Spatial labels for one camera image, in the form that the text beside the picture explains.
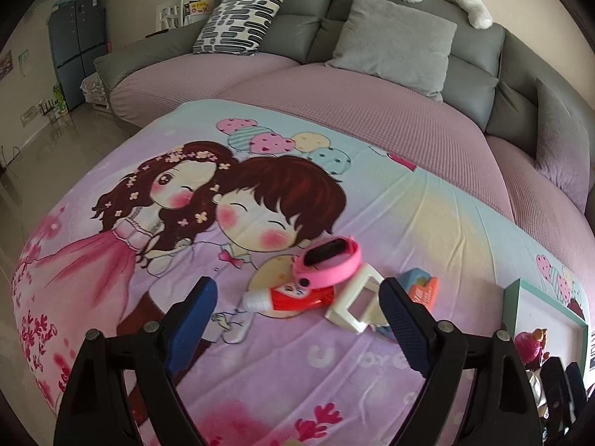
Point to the orange and blue toy phone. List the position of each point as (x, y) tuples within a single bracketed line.
[(425, 290)]

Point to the white plastic holder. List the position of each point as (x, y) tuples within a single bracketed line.
[(341, 311)]

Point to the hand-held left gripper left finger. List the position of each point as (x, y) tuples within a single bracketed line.
[(190, 330)]

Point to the pink toy figure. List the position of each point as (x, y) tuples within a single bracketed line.
[(530, 346)]

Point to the dark remote control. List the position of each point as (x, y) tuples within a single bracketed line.
[(156, 33)]

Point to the grey sofa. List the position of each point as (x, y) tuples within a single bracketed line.
[(302, 18)]

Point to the large light grey pillow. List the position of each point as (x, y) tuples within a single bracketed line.
[(395, 46)]

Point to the grey velvet pillow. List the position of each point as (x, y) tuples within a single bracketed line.
[(560, 144)]

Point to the white tray with teal rim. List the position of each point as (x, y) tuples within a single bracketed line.
[(544, 309)]

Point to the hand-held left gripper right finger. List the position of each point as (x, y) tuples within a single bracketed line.
[(404, 330)]

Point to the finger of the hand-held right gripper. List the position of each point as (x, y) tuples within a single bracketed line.
[(575, 381), (553, 385)]

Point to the white chair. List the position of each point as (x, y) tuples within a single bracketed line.
[(172, 14)]

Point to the yellow book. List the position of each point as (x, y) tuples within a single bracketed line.
[(197, 8)]

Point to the small wall paper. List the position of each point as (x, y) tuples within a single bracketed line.
[(24, 61)]

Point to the wall poster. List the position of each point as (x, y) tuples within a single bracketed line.
[(4, 64)]

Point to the black and white patterned pillow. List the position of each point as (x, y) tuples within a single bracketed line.
[(237, 21)]

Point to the green box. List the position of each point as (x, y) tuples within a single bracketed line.
[(60, 100)]

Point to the pink sofa cover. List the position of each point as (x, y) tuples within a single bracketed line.
[(348, 88)]

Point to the pink wristwatch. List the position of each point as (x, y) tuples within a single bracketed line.
[(344, 265)]

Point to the red and white pen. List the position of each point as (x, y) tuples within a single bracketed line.
[(297, 299)]

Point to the printed cartoon blanket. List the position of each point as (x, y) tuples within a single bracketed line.
[(395, 213)]

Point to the blue-grey cabinet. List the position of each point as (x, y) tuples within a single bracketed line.
[(74, 51)]

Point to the floral covered stool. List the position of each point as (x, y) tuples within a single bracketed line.
[(95, 93)]

